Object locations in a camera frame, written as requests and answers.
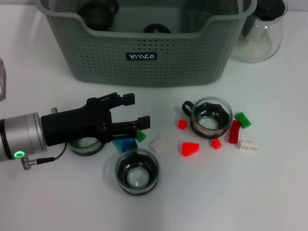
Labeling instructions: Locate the dark red long toy brick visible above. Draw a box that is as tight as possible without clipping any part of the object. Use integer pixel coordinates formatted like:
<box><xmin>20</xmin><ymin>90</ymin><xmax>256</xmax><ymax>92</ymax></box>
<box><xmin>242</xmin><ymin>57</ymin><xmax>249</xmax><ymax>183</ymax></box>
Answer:
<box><xmin>228</xmin><ymin>119</ymin><xmax>242</xmax><ymax>145</ymax></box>

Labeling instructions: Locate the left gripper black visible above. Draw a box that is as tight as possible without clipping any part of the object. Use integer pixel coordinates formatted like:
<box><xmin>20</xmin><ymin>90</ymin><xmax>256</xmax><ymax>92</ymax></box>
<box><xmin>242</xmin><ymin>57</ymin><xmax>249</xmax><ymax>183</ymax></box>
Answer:
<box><xmin>41</xmin><ymin>91</ymin><xmax>152</xmax><ymax>147</ymax></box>

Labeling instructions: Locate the blue translucent toy brick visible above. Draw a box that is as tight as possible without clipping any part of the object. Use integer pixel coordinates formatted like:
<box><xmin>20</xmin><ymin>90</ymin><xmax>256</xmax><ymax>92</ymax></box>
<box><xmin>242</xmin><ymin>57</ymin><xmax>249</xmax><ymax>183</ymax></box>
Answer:
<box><xmin>119</xmin><ymin>137</ymin><xmax>140</xmax><ymax>154</ymax></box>

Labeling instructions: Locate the grey-green perforated storage bin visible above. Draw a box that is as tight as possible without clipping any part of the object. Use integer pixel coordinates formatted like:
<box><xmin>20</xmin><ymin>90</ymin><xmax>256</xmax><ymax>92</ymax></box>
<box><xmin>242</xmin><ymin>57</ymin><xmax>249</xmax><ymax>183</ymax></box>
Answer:
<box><xmin>36</xmin><ymin>0</ymin><xmax>257</xmax><ymax>88</ymax></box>

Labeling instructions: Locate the left arm cable with connector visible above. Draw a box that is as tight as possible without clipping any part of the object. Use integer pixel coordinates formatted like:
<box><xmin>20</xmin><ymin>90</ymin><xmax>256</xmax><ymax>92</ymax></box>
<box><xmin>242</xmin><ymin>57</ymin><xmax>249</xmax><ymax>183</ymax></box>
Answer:
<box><xmin>22</xmin><ymin>143</ymin><xmax>67</xmax><ymax>170</ymax></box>

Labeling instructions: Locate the green toy brick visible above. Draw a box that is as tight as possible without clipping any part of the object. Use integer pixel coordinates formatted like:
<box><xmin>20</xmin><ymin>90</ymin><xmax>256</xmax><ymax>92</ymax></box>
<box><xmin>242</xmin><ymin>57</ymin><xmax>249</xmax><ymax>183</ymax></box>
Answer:
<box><xmin>234</xmin><ymin>112</ymin><xmax>252</xmax><ymax>130</ymax></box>
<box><xmin>136</xmin><ymin>129</ymin><xmax>147</xmax><ymax>142</ymax></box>

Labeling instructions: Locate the long white toy brick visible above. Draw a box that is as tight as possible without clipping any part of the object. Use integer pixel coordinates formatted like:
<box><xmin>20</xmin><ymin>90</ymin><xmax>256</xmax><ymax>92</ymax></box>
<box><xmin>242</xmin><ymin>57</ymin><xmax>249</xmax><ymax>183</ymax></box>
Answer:
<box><xmin>237</xmin><ymin>140</ymin><xmax>262</xmax><ymax>153</ymax></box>

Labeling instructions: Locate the red wedge toy brick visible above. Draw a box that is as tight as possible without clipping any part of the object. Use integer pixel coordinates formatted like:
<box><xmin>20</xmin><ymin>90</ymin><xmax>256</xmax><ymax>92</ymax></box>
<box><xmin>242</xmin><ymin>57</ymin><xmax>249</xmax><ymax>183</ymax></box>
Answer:
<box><xmin>177</xmin><ymin>141</ymin><xmax>200</xmax><ymax>157</ymax></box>

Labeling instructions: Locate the glass carafe with black lid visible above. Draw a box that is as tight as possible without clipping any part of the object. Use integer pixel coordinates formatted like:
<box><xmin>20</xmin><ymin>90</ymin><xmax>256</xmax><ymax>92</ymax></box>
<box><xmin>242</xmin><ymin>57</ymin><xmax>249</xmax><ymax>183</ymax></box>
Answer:
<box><xmin>231</xmin><ymin>0</ymin><xmax>289</xmax><ymax>63</ymax></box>

